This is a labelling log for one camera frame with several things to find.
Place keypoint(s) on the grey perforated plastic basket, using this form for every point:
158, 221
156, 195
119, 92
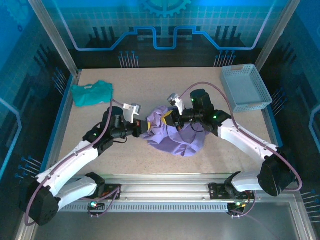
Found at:
245, 87

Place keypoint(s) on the small LED circuit board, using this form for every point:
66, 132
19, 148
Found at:
237, 204
93, 204

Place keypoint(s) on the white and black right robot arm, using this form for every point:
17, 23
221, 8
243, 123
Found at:
245, 140

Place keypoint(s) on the aluminium frame post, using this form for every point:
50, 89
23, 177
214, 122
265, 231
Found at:
274, 37
57, 37

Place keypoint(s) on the teal folded t-shirt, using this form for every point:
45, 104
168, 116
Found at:
85, 95

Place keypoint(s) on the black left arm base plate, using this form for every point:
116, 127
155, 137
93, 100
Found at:
112, 192

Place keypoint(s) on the blue table edge strip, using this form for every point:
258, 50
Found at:
58, 125
274, 130

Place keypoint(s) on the purple t-shirt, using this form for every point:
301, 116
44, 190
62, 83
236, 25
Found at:
175, 142

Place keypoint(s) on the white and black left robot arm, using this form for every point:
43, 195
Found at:
70, 162

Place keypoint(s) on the aluminium mounting rail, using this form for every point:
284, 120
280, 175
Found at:
162, 186

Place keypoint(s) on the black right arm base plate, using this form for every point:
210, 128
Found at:
216, 191

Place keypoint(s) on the grey metal lower panel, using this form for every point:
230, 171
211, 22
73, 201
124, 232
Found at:
162, 227

